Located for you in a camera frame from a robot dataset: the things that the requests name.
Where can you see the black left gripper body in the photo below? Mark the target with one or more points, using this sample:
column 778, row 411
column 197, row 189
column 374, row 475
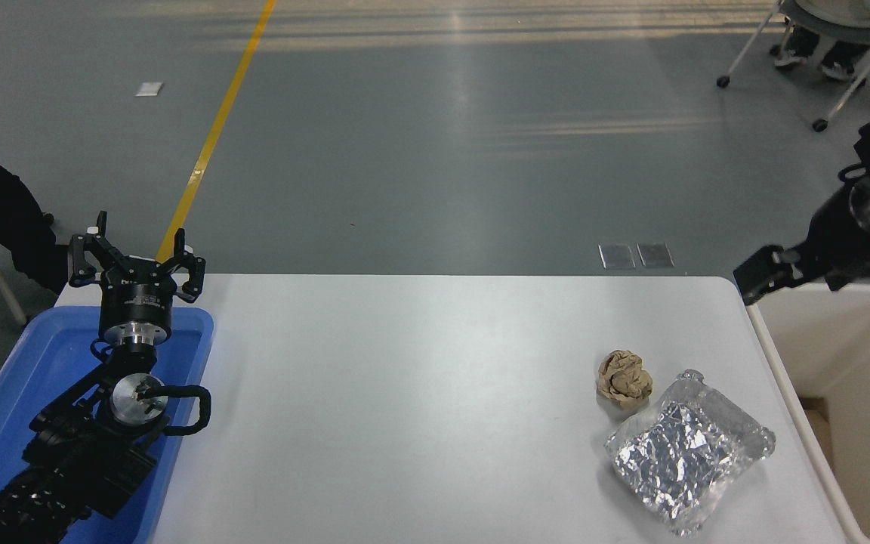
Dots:
column 137, row 298

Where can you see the person on wheeled chair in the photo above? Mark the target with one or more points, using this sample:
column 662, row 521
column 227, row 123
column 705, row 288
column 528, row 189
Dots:
column 835, row 57

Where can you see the grey wheeled chair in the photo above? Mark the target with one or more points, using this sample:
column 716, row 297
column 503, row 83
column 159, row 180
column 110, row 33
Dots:
column 820, row 26

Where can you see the large pale bin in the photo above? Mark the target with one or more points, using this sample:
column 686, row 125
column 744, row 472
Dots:
column 858, row 363

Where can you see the metal floor plate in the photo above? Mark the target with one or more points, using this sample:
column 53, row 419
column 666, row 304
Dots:
column 617, row 256
column 655, row 254

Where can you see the tan paper ball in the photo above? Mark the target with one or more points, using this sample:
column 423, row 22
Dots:
column 624, row 378

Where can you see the blue plastic tray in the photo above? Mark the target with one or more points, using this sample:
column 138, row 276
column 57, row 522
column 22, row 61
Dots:
column 27, row 363

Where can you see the silver foil plate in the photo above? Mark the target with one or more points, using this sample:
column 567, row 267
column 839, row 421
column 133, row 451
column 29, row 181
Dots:
column 684, row 461

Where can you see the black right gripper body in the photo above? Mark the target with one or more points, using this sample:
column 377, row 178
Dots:
column 835, row 249

